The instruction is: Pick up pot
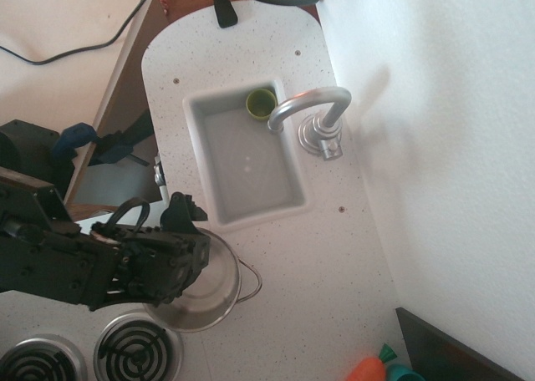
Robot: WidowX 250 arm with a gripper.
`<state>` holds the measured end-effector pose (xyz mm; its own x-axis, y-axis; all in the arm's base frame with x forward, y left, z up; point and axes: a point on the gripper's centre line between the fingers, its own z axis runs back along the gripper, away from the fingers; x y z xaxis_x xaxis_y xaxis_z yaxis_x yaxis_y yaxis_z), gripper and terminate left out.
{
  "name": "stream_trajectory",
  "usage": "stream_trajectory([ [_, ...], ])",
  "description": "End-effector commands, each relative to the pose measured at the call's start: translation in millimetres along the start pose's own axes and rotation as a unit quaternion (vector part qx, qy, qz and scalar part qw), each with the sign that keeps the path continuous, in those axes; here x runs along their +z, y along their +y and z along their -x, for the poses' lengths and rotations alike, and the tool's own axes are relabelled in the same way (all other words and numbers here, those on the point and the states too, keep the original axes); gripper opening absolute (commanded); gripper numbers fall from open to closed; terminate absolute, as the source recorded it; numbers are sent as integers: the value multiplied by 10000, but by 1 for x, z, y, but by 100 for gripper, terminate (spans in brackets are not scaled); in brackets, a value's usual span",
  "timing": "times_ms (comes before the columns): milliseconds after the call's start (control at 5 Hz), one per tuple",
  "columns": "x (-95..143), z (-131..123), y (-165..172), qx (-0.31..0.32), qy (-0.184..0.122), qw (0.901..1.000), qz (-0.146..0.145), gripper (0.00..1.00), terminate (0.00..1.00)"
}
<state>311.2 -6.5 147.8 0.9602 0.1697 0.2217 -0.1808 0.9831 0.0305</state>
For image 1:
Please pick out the orange toy carrot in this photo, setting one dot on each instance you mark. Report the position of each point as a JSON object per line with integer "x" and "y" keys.
{"x": 373, "y": 368}

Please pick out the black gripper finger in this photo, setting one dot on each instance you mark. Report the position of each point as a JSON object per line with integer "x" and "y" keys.
{"x": 181, "y": 214}

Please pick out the dark brown board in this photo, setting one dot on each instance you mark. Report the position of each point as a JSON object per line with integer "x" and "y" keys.
{"x": 439, "y": 352}

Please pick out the right black stove burner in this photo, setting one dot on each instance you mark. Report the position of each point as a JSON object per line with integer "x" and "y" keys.
{"x": 135, "y": 347}

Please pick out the green plastic cup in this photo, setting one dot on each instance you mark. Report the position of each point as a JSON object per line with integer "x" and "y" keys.
{"x": 260, "y": 103}

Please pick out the left black stove burner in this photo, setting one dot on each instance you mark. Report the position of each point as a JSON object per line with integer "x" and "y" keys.
{"x": 44, "y": 357}

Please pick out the teal plastic cup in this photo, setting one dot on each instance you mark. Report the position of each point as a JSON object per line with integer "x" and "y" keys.
{"x": 399, "y": 372}

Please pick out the black plastic handle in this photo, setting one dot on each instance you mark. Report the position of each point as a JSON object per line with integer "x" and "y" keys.
{"x": 225, "y": 13}

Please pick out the blue clamp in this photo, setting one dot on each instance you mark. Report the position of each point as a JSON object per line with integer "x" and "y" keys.
{"x": 108, "y": 149}

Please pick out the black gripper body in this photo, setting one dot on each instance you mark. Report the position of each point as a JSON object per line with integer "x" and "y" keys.
{"x": 152, "y": 266}

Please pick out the white plastic sink basin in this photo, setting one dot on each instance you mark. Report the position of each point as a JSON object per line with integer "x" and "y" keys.
{"x": 248, "y": 174}

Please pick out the black stove burner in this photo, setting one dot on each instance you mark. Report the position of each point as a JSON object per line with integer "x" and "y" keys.
{"x": 44, "y": 357}
{"x": 135, "y": 347}

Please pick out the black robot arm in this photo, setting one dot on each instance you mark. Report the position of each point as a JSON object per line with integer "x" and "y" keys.
{"x": 45, "y": 253}

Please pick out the silver metal pot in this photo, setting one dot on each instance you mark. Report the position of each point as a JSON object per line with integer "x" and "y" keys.
{"x": 212, "y": 296}

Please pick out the silver toy faucet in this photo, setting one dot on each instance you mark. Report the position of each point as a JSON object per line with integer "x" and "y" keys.
{"x": 320, "y": 133}

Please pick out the black motor housing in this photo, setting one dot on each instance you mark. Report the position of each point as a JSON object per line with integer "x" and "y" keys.
{"x": 35, "y": 151}

